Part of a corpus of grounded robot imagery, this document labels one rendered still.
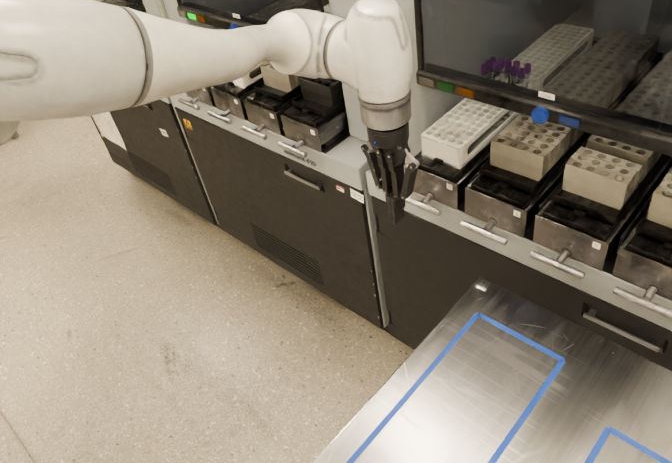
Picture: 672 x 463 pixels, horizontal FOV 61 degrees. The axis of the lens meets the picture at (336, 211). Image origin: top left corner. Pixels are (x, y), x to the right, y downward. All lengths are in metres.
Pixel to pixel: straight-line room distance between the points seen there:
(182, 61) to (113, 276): 1.91
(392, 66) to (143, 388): 1.46
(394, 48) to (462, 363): 0.48
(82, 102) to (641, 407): 0.75
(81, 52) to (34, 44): 0.04
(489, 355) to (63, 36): 0.68
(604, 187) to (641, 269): 0.15
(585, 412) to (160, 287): 1.78
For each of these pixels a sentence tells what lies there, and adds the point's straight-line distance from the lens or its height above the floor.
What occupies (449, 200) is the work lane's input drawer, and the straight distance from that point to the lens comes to 1.22.
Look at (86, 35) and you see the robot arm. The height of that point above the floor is 1.38.
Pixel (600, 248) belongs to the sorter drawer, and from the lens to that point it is 1.10.
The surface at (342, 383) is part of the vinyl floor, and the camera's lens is 1.85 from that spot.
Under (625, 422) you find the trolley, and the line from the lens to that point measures 0.86.
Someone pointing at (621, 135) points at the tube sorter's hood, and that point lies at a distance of 1.03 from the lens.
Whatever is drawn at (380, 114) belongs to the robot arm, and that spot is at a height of 1.04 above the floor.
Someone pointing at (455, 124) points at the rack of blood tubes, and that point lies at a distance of 1.25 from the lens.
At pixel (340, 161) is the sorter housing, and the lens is 1.41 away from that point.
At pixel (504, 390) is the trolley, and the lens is 0.86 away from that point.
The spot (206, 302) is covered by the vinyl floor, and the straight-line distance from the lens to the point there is 2.19.
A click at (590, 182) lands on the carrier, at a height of 0.86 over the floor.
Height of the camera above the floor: 1.55
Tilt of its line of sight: 40 degrees down
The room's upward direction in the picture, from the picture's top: 11 degrees counter-clockwise
